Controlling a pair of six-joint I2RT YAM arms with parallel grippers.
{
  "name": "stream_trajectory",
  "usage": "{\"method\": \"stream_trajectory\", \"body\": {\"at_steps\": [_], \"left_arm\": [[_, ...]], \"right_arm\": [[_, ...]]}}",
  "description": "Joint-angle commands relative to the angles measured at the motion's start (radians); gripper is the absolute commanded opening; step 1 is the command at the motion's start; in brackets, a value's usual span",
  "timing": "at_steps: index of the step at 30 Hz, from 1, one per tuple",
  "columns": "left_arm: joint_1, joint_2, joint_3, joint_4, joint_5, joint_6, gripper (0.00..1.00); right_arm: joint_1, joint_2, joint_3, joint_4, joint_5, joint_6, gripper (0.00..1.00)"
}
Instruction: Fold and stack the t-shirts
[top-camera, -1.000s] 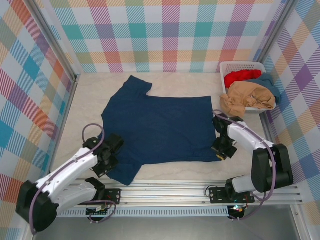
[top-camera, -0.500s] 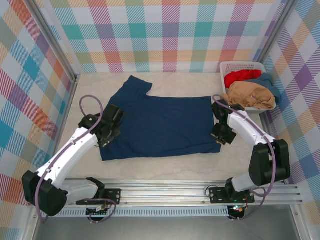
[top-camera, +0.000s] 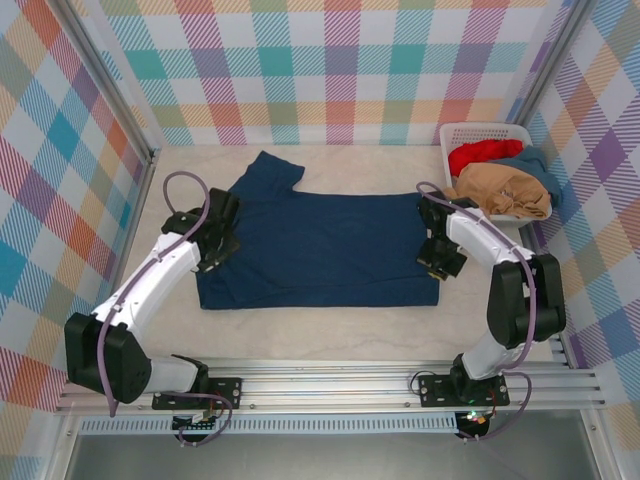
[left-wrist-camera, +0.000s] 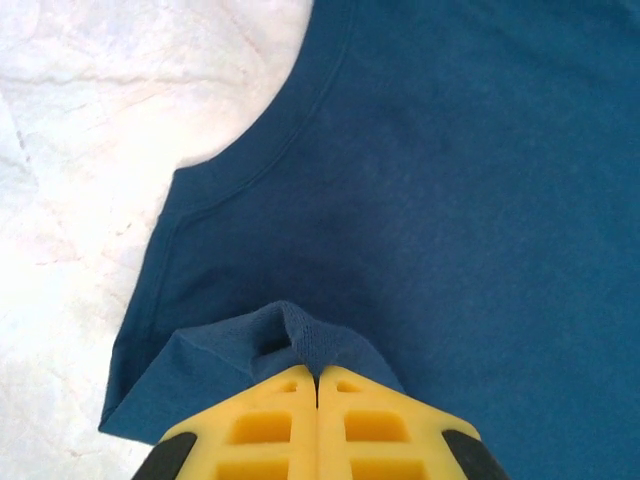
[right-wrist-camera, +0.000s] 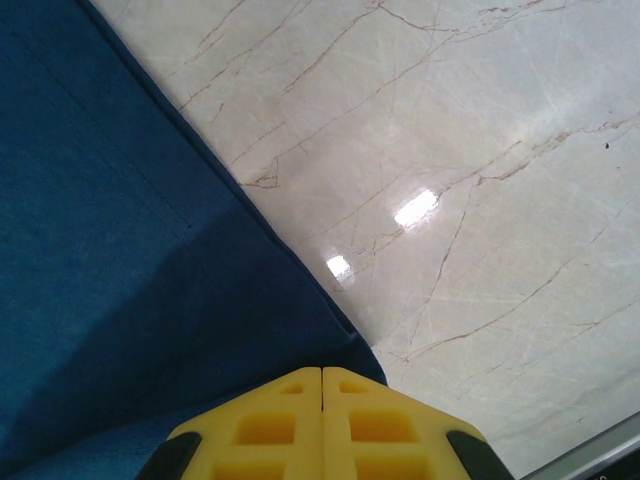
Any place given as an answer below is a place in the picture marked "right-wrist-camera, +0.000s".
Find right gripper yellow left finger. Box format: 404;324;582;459
142;366;324;480

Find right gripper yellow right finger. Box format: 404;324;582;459
323;366;514;480

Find navy blue t-shirt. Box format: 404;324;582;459
0;0;390;480

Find aluminium frame rail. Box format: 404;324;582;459
519;414;640;480

